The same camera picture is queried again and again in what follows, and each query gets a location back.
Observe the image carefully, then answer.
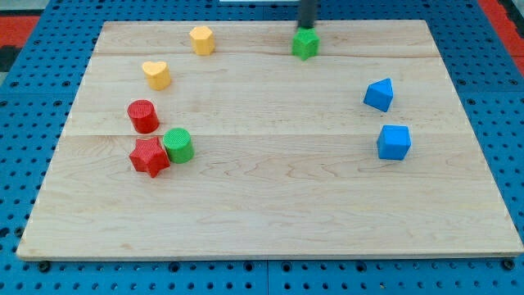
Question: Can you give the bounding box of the wooden board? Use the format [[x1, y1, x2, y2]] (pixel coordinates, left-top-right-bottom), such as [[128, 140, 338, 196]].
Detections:
[[16, 20, 523, 261]]

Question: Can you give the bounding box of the green cylinder block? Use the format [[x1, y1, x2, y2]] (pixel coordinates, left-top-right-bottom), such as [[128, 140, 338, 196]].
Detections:
[[163, 128, 194, 164]]

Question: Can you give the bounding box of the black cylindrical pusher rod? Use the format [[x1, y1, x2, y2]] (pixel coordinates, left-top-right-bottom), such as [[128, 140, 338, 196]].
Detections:
[[297, 0, 318, 29]]

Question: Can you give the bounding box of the blue cube block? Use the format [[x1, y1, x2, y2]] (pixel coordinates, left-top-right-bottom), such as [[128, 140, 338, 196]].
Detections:
[[377, 125, 411, 161]]

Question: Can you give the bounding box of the yellow heart block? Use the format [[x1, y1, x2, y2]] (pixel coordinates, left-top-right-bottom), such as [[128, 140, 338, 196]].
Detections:
[[142, 61, 172, 91]]

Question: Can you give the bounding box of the yellow hexagon block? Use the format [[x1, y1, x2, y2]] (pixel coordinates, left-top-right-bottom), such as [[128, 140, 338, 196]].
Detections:
[[189, 26, 215, 56]]

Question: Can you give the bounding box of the red cylinder block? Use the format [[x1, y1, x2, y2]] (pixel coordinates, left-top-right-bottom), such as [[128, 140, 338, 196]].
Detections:
[[127, 99, 160, 134]]

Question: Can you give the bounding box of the green star block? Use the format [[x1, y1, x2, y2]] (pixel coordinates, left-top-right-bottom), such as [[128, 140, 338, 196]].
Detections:
[[291, 27, 320, 61]]

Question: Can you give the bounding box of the red star block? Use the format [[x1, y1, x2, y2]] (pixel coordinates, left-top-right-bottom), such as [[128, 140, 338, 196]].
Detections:
[[129, 137, 170, 178]]

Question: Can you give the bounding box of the blue triangular prism block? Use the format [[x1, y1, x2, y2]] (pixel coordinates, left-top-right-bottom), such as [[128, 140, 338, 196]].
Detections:
[[364, 78, 394, 112]]

